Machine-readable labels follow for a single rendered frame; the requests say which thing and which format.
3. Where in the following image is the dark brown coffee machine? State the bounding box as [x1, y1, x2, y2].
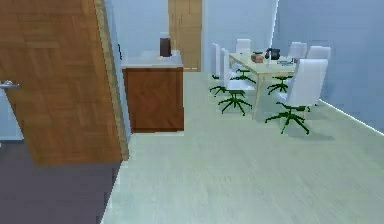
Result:
[159, 37, 173, 58]

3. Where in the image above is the brown wooden room door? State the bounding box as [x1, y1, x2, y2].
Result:
[0, 0, 130, 167]

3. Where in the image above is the black kettle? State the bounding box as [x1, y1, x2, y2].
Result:
[265, 47, 281, 61]

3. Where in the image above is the brown cabinet with white top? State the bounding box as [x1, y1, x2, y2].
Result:
[120, 49, 185, 134]

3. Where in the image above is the white chair with green base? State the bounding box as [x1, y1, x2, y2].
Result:
[264, 58, 329, 136]
[231, 38, 257, 85]
[305, 45, 332, 62]
[217, 48, 257, 117]
[209, 42, 231, 98]
[266, 41, 308, 96]

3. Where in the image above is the light wooden room door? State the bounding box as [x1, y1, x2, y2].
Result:
[167, 0, 203, 73]

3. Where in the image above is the silver door handle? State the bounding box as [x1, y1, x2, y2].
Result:
[0, 80, 22, 90]

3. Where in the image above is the pale wooden dining table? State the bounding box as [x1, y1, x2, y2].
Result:
[228, 51, 301, 120]

